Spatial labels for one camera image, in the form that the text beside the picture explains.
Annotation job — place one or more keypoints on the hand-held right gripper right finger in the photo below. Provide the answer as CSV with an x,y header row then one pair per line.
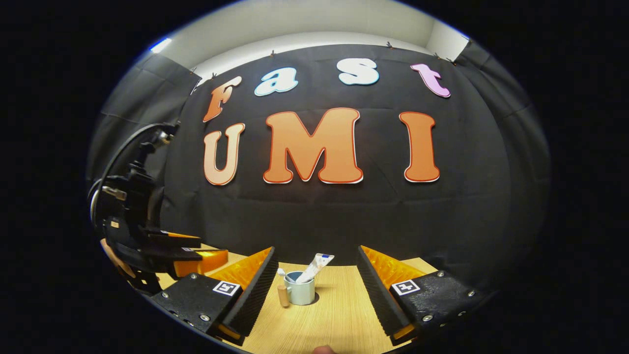
x,y
378,300

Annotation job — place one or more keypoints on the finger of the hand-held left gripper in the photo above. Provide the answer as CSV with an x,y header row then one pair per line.
x,y
182,236
206,260

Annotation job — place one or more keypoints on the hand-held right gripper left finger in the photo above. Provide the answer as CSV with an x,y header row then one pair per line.
x,y
250,300

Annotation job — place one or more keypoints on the wooden desktop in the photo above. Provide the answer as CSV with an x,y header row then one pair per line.
x,y
339,314

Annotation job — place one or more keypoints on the white toothpaste tube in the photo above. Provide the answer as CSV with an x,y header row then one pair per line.
x,y
317,265

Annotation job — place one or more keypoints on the black backdrop cloth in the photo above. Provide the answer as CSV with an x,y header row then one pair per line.
x,y
344,216

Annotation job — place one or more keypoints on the white toothbrush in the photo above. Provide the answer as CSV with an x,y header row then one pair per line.
x,y
281,271

